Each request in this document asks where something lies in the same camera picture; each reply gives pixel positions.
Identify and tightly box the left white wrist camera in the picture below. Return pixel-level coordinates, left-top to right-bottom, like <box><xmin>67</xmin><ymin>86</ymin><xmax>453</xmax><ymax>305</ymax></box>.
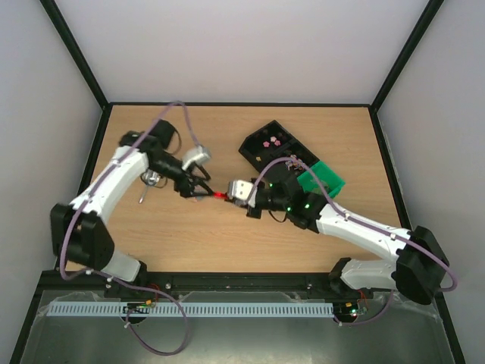
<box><xmin>182</xmin><ymin>145</ymin><xmax>211</xmax><ymax>171</ymax></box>

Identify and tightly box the black bin with star candies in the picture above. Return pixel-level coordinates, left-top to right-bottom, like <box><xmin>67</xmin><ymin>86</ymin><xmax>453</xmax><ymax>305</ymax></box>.
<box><xmin>238</xmin><ymin>120</ymin><xmax>296</xmax><ymax>172</ymax></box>

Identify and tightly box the metal scoop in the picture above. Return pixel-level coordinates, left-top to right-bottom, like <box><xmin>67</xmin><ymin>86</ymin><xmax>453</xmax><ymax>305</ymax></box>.
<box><xmin>139</xmin><ymin>169</ymin><xmax>161</xmax><ymax>204</ymax></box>

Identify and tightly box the black bin with lollipops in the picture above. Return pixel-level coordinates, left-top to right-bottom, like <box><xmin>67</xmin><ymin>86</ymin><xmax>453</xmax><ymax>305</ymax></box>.
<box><xmin>273</xmin><ymin>142</ymin><xmax>319</xmax><ymax>177</ymax></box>

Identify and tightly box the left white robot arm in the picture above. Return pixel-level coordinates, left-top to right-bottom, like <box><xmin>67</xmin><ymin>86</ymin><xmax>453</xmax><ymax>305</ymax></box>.
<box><xmin>50</xmin><ymin>120</ymin><xmax>214</xmax><ymax>284</ymax></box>

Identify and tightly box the green bin with gummies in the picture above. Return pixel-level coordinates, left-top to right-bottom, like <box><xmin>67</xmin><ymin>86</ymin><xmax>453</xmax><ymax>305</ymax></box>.
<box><xmin>297</xmin><ymin>161</ymin><xmax>346</xmax><ymax>199</ymax></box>

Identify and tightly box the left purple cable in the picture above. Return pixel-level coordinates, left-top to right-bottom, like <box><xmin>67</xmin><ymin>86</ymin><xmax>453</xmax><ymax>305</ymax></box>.
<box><xmin>59</xmin><ymin>100</ymin><xmax>213</xmax><ymax>356</ymax></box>

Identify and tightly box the black front mounting rail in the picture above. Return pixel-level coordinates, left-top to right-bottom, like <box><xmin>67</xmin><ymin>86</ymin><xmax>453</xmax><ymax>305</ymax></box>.
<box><xmin>36</xmin><ymin>270</ymin><xmax>386</xmax><ymax>303</ymax></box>

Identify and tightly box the light blue cable duct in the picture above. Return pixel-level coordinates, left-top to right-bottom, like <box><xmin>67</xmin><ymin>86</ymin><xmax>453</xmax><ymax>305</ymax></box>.
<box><xmin>46</xmin><ymin>302</ymin><xmax>333</xmax><ymax>318</ymax></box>

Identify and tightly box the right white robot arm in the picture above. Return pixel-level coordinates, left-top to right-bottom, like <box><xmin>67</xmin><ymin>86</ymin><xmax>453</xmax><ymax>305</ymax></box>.
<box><xmin>232</xmin><ymin>181</ymin><xmax>449</xmax><ymax>305</ymax></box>

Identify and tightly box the red jar lid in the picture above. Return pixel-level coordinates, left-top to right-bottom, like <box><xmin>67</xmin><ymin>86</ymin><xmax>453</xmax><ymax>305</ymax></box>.
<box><xmin>213</xmin><ymin>192</ymin><xmax>227</xmax><ymax>199</ymax></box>

